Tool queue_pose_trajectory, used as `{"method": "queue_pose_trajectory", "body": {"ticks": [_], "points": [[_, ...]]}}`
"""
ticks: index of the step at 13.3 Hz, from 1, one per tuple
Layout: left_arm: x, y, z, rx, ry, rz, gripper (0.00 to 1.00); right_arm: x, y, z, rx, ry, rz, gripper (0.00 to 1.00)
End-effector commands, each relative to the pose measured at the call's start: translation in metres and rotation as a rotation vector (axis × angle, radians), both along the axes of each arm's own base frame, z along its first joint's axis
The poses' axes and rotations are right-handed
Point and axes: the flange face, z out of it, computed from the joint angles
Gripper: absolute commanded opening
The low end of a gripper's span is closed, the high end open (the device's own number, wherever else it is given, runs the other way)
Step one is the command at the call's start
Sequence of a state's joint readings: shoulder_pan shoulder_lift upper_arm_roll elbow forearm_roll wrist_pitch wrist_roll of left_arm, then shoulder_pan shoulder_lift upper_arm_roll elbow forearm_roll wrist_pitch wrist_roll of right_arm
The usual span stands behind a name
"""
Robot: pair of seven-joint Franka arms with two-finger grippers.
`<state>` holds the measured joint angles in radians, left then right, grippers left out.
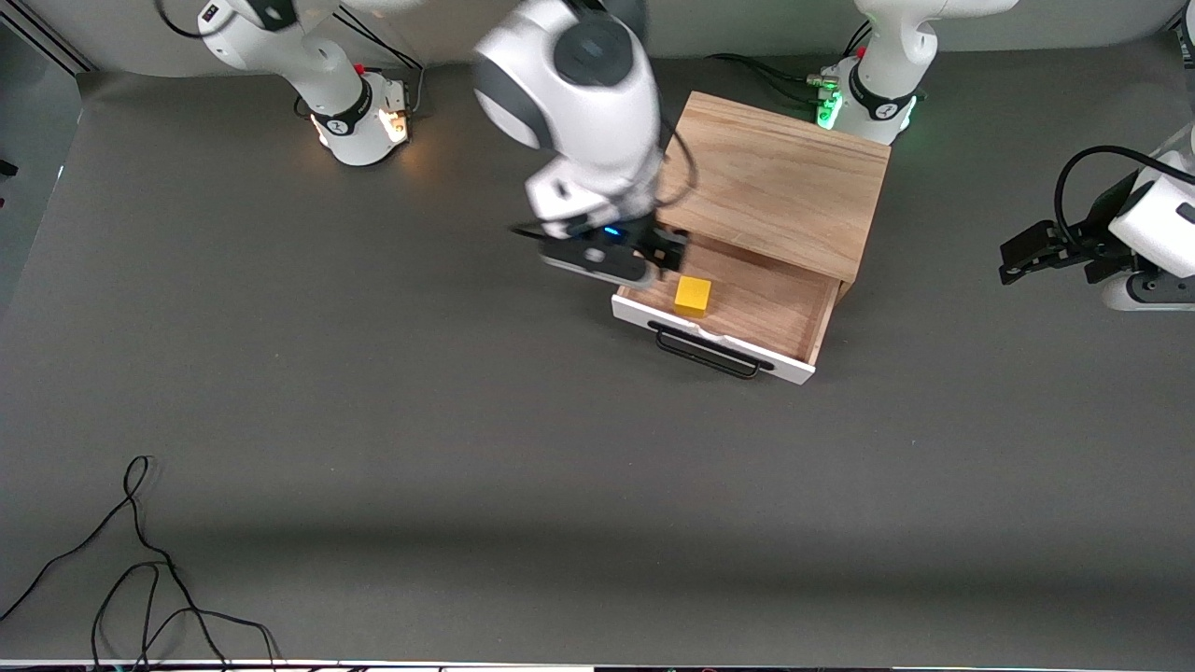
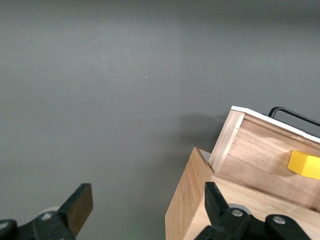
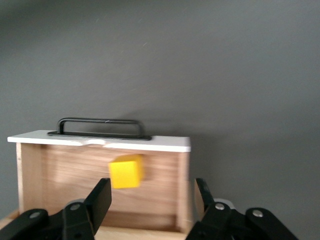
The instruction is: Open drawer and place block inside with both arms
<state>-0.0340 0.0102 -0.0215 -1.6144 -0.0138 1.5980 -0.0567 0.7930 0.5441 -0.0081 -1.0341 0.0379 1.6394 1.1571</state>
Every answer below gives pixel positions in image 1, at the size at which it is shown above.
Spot white-fronted drawer with black handle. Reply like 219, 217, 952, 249
612, 233, 841, 385

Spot wooden drawer cabinet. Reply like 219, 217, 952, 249
654, 91, 891, 286

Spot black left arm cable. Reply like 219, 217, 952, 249
1055, 147, 1195, 260

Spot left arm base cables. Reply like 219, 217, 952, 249
707, 23, 874, 105

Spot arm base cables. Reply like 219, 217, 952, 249
707, 23, 874, 105
294, 9, 427, 118

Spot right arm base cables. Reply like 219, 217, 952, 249
294, 9, 427, 118

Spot thin black loose cable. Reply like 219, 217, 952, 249
0, 455, 230, 671
91, 560, 283, 671

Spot black frame rail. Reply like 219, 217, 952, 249
0, 19, 94, 76

